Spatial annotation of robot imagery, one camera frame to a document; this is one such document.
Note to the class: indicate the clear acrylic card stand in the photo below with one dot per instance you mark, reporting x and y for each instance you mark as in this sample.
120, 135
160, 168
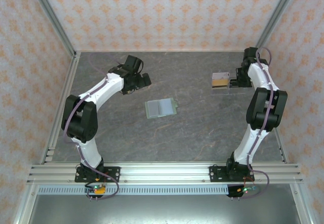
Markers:
220, 90

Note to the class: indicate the green folding card holder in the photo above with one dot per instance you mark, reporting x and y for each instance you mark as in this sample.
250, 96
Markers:
162, 107

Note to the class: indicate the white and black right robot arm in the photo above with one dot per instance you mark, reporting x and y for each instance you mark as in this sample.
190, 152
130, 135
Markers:
254, 74

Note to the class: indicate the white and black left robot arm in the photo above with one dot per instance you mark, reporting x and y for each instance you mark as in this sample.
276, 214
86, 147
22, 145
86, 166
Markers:
106, 87

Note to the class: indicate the circuit board with yellow connector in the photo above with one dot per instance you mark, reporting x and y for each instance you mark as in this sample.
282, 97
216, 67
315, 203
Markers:
101, 190

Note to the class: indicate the circuit board with green light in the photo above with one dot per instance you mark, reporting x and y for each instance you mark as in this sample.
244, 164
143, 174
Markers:
246, 190

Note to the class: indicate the grey metal panel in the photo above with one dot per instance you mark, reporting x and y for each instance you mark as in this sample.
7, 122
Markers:
162, 211

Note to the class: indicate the aluminium frame post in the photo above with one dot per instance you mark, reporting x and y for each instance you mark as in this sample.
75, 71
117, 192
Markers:
51, 16
276, 16

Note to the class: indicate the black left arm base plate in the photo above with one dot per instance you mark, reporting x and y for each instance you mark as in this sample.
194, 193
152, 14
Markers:
114, 172

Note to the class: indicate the aluminium mounting rail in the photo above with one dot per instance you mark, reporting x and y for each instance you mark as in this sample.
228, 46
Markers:
162, 173

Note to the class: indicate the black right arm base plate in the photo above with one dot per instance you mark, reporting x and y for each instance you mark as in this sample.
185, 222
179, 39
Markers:
216, 173

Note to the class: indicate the aluminium frame leg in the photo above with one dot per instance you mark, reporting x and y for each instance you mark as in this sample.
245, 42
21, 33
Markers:
303, 208
24, 208

